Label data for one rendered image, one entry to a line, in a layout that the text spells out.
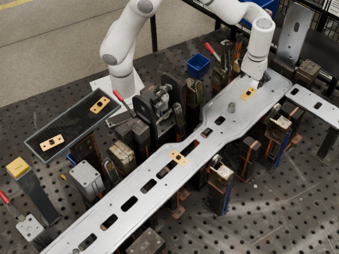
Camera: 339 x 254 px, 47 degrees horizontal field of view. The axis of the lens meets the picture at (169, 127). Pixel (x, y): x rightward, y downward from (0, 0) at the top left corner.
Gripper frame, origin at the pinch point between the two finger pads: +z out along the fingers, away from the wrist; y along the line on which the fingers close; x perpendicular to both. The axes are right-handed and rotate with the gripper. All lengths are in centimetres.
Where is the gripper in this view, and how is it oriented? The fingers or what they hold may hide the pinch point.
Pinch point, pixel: (251, 80)
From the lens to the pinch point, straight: 176.8
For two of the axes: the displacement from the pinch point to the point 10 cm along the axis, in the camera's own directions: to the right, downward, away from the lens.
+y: 7.2, 5.6, -4.1
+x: 6.9, -6.0, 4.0
